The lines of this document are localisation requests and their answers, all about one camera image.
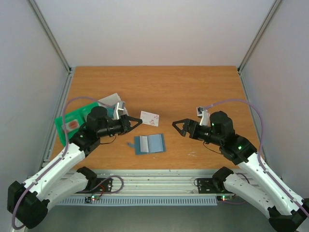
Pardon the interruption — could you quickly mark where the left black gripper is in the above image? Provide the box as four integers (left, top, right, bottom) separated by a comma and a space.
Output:
98, 114, 142, 138

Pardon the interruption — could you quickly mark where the white VIP card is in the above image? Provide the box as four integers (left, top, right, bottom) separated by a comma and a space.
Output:
140, 111, 159, 127

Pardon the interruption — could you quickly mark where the teal leather card holder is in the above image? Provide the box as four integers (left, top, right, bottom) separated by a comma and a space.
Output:
127, 133, 166, 155

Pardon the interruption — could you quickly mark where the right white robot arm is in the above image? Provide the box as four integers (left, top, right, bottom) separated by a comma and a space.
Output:
172, 111, 309, 232

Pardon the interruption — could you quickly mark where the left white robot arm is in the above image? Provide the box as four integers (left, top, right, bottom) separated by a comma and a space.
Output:
7, 106, 142, 230

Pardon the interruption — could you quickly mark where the white plastic bin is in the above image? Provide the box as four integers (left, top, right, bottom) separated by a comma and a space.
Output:
99, 93, 121, 108

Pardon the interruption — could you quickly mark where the green two-compartment bin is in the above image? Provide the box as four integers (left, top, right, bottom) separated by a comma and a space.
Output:
54, 102, 98, 146

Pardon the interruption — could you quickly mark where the right small circuit board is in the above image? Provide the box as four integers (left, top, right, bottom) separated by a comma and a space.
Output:
217, 194, 235, 202

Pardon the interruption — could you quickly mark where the small circuit board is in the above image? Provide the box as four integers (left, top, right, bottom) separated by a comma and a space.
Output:
217, 194, 235, 202
84, 195, 100, 203

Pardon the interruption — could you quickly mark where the left small circuit board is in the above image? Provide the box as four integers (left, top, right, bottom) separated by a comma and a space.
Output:
84, 195, 100, 203

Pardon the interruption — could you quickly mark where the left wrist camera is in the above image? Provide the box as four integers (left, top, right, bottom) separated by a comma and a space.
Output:
113, 101, 126, 120

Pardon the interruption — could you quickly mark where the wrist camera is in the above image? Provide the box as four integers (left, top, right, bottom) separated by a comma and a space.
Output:
113, 101, 126, 120
197, 106, 210, 126

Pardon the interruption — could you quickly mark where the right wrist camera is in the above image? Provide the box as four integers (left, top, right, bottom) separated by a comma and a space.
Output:
197, 106, 210, 126

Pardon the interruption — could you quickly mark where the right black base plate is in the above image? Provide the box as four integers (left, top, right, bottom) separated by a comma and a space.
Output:
194, 178, 233, 195

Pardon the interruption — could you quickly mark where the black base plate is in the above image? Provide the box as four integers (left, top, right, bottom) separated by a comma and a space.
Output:
194, 178, 233, 195
80, 178, 113, 194

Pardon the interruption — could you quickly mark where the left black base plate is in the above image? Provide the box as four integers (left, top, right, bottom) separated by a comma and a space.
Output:
80, 178, 113, 194

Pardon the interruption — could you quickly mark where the aluminium front rail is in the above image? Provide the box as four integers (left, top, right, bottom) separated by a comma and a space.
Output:
22, 169, 288, 196

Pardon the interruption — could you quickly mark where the left aluminium side rail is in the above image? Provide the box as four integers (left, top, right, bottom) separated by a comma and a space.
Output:
38, 68, 75, 171

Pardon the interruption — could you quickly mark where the aluminium side rail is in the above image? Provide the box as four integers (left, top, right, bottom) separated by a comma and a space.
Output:
38, 68, 75, 171
238, 72, 271, 177

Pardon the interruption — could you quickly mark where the grey slotted cable duct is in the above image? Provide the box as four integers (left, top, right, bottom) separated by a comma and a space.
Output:
58, 196, 217, 207

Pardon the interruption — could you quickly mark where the right aluminium side rail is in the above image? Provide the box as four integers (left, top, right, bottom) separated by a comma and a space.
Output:
238, 72, 271, 177

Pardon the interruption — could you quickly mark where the left aluminium frame post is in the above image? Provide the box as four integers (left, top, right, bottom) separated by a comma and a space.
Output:
27, 0, 71, 73

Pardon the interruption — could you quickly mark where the aluminium frame post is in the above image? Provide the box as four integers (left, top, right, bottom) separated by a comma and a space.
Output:
238, 0, 283, 75
27, 0, 71, 73

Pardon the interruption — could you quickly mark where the right aluminium frame post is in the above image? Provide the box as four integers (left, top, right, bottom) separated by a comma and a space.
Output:
238, 0, 283, 75

